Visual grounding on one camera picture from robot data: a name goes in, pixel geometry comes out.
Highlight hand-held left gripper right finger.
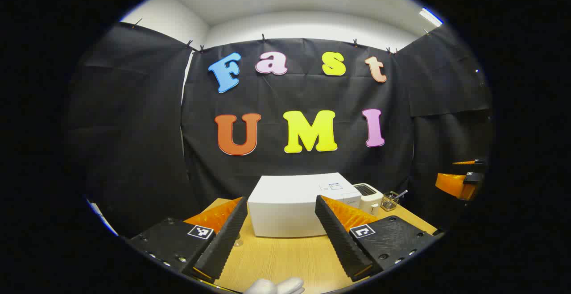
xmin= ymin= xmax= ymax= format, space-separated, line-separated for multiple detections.
xmin=314 ymin=195 xmax=439 ymax=282

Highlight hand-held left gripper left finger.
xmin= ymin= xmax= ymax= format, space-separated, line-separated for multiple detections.
xmin=127 ymin=196 xmax=248 ymax=281

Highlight white microwave oven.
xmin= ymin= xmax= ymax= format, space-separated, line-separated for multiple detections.
xmin=248 ymin=173 xmax=362 ymax=238

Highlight white toaster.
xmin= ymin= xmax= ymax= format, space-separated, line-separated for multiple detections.
xmin=352 ymin=183 xmax=384 ymax=216

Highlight small ceiling light panel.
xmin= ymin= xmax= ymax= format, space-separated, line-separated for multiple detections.
xmin=419 ymin=8 xmax=443 ymax=27

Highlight wire mesh cutlery holder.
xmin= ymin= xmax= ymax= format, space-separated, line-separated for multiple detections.
xmin=381 ymin=191 xmax=400 ymax=211

